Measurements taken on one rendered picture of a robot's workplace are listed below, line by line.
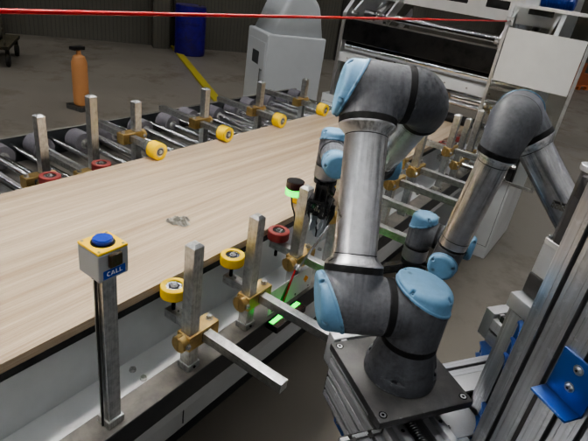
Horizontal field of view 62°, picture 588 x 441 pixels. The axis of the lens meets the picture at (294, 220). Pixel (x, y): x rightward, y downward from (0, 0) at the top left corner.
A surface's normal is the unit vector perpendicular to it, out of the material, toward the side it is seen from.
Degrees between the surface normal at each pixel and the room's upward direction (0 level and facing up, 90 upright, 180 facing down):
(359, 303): 59
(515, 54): 90
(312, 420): 0
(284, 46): 90
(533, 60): 90
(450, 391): 0
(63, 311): 0
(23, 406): 90
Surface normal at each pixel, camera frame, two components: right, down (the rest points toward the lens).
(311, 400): 0.14, -0.88
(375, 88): 0.03, -0.04
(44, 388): 0.80, 0.37
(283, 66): 0.41, 0.47
